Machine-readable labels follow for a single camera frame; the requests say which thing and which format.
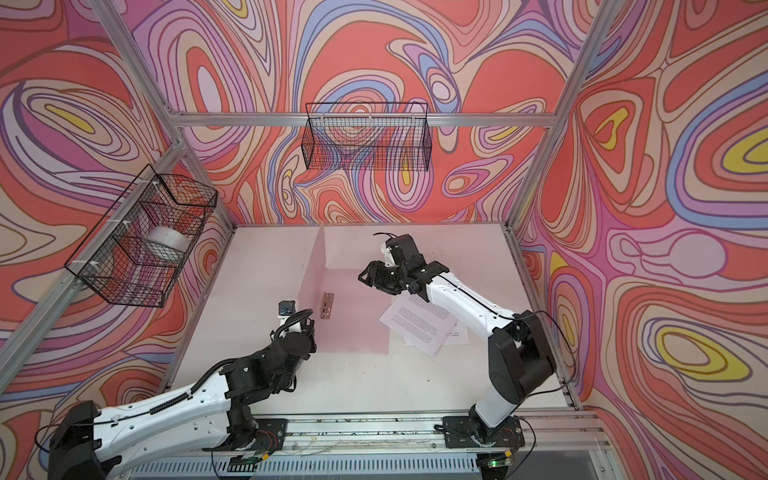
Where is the printed paper sheet bottom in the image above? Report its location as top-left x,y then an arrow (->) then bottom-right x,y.
404,323 -> 469,352

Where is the aluminium mounting rail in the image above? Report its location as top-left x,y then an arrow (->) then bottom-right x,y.
279,408 -> 611,456

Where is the white tape roll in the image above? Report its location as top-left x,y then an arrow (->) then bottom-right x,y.
144,226 -> 190,263

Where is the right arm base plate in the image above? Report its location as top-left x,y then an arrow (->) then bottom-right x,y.
434,415 -> 526,452

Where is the black wire basket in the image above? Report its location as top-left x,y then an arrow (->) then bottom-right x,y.
65,166 -> 218,308
301,101 -> 433,172

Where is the printed paper sheet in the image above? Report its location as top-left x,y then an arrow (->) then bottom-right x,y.
404,323 -> 469,352
379,294 -> 458,356

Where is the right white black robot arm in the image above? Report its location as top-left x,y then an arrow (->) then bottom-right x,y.
358,261 -> 556,440

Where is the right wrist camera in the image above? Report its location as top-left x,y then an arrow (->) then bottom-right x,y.
382,234 -> 421,266

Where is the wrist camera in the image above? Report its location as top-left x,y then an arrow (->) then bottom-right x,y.
278,300 -> 296,326
382,234 -> 421,266

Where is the metal folder clip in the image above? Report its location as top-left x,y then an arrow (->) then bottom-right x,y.
320,292 -> 335,320

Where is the black wire basket left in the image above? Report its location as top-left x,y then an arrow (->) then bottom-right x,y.
65,166 -> 218,308

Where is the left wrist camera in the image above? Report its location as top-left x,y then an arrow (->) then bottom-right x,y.
278,300 -> 296,326

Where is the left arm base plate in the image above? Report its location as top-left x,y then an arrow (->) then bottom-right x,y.
204,417 -> 288,454

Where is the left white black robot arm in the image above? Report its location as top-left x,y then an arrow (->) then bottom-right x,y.
47,325 -> 316,479

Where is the pink folder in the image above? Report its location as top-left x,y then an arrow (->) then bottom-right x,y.
296,228 -> 392,355

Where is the black wire basket back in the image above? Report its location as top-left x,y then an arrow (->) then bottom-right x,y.
301,101 -> 433,172

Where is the printed paper sheet top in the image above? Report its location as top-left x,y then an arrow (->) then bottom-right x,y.
379,294 -> 458,356

